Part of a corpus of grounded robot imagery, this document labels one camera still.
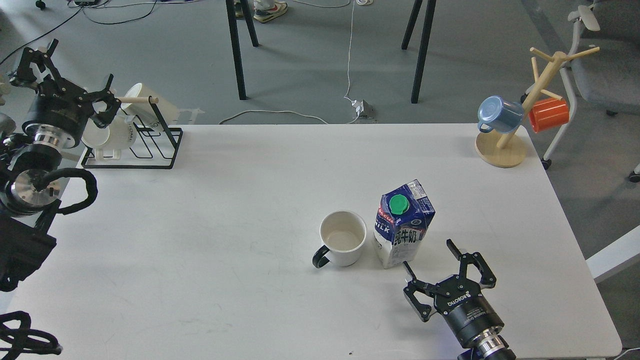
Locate black table leg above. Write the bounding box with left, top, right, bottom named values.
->
left=225, top=0, right=259, bottom=101
left=401, top=0, right=437, bottom=104

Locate white sneaker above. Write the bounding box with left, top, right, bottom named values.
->
left=253, top=0, right=288, bottom=23

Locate white mug hanging rear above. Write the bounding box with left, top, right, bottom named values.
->
left=120, top=82, right=179, bottom=132

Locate white mug lying front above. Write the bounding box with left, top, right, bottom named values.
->
left=81, top=115, right=138, bottom=161

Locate blue white milk carton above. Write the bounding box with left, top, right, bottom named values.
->
left=374, top=179, right=436, bottom=269

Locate black wire mug rack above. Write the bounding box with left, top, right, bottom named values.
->
left=80, top=96, right=184, bottom=170

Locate orange mug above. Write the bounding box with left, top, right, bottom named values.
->
left=528, top=98, right=570, bottom=133

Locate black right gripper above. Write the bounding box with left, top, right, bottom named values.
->
left=402, top=238, right=505, bottom=350

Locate white power plug adapter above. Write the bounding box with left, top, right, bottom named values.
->
left=350, top=99, right=375, bottom=121

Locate white mug black handle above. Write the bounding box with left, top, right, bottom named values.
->
left=311, top=210, right=368, bottom=269

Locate white power cable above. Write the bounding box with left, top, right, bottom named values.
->
left=218, top=0, right=373, bottom=125

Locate blue mug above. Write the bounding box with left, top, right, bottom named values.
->
left=477, top=95, right=524, bottom=134

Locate wooden mug tree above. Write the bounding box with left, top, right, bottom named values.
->
left=475, top=47, right=601, bottom=168

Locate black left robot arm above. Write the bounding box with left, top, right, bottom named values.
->
left=0, top=39, right=121, bottom=292

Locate black table leg right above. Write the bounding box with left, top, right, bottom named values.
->
left=401, top=0, right=437, bottom=104

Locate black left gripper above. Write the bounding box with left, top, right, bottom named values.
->
left=8, top=39, right=122, bottom=148

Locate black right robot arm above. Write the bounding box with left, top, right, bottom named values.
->
left=402, top=239, right=516, bottom=360

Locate black table leg left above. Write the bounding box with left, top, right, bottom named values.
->
left=225, top=0, right=259, bottom=101

